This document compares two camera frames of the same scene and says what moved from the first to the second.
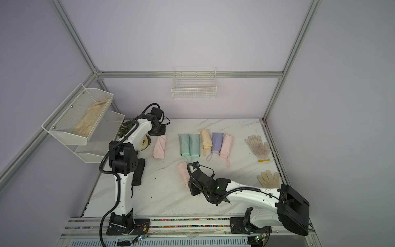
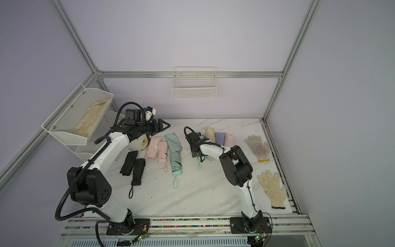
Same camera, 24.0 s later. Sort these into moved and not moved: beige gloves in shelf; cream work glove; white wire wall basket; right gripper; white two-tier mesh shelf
Moved: right gripper
Not moved: white wire wall basket; white two-tier mesh shelf; beige gloves in shelf; cream work glove
